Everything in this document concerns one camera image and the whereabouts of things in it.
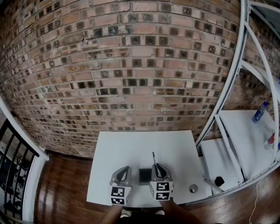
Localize person's right forearm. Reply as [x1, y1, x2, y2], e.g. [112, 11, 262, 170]
[157, 197, 203, 224]

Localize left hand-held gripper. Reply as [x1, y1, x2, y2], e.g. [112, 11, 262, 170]
[108, 166, 133, 207]

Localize person's left forearm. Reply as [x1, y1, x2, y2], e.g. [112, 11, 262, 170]
[102, 203, 123, 224]

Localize black marker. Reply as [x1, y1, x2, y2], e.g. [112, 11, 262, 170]
[152, 151, 158, 172]

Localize black metal railing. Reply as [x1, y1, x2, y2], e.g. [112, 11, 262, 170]
[0, 118, 40, 224]

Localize white cord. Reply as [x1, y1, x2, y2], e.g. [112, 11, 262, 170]
[248, 180, 261, 224]

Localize red label plastic bottle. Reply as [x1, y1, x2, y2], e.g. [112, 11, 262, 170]
[263, 130, 275, 150]

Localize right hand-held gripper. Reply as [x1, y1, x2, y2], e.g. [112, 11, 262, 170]
[149, 163, 174, 201]

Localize black square pen holder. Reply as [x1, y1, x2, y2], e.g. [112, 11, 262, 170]
[139, 168, 152, 186]

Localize person's dark trousers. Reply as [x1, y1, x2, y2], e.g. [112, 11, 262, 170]
[119, 212, 175, 224]

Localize white railing post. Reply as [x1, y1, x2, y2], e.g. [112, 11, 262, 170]
[0, 96, 50, 222]

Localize low white platform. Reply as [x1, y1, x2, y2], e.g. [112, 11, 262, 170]
[200, 137, 245, 196]

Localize white metal shelf frame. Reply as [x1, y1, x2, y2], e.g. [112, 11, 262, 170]
[185, 0, 280, 205]

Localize blue label plastic bottle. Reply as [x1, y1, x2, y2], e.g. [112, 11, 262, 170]
[252, 101, 270, 124]

